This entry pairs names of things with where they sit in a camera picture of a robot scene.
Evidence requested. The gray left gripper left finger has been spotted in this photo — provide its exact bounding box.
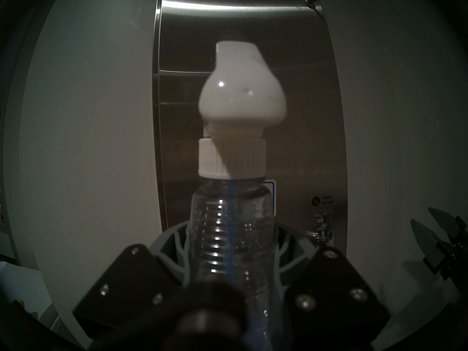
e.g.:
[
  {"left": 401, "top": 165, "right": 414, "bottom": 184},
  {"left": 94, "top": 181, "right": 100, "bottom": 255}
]
[{"left": 73, "top": 222, "right": 190, "bottom": 329}]

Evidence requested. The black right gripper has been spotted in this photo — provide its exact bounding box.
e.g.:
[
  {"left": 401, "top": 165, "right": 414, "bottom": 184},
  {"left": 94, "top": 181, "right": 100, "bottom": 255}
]
[{"left": 409, "top": 207, "right": 468, "bottom": 282}]

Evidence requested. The gray left gripper right finger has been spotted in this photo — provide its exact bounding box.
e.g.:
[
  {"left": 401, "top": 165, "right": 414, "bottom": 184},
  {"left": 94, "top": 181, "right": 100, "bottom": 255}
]
[{"left": 274, "top": 226, "right": 391, "bottom": 340}]

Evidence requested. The blue cleaner spray bottle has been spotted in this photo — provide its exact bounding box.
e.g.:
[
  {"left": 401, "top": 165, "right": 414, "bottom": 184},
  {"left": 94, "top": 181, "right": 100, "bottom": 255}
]
[{"left": 186, "top": 41, "right": 288, "bottom": 351}]

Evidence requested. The white overbed table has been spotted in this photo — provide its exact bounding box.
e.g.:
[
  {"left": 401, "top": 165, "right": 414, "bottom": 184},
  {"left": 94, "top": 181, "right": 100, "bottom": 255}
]
[{"left": 0, "top": 261, "right": 73, "bottom": 340}]

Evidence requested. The stainless steel wall dispenser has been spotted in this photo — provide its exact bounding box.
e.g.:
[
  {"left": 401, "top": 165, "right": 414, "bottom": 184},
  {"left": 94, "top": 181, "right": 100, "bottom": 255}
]
[{"left": 152, "top": 0, "right": 348, "bottom": 261}]

